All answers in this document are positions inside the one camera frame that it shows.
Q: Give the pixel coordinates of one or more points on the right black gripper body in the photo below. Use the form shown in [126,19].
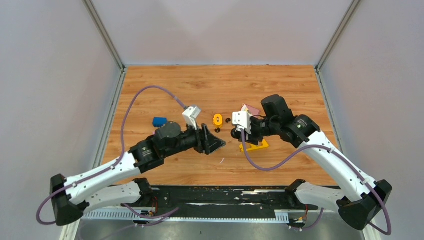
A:
[260,128]

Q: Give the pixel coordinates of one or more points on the yellow triangular toy frame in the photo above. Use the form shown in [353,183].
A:
[249,147]

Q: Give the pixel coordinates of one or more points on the yellow traffic light block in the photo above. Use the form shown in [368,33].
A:
[218,120]

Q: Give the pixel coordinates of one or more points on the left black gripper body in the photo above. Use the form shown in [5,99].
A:
[196,140]

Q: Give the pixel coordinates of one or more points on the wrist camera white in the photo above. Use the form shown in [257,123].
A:
[190,115]
[242,121]

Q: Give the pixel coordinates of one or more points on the pink picture card block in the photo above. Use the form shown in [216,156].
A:
[252,111]

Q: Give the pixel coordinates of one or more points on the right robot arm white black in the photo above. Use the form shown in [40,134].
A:
[359,197]

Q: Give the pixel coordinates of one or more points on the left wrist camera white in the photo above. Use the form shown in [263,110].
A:
[190,115]

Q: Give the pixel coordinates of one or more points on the black earbud charging case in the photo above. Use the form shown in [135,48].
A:
[235,134]

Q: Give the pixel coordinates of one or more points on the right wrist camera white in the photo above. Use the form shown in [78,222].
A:
[242,121]

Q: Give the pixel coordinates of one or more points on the blue toy brick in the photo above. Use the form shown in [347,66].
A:
[158,122]

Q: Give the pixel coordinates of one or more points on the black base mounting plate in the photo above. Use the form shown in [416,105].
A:
[221,202]

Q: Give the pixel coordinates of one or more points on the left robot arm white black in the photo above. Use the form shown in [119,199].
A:
[74,196]

